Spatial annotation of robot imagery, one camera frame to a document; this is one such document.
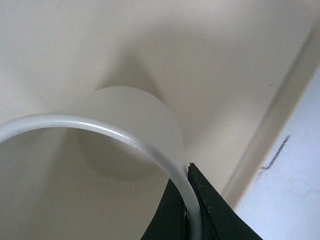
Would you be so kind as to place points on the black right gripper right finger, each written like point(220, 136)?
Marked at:
point(219, 221)

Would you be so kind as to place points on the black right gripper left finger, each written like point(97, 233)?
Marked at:
point(169, 221)

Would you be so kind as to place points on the cream mug with black handle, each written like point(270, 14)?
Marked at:
point(93, 170)

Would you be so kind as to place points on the beige rectangular tray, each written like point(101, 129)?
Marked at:
point(216, 63)

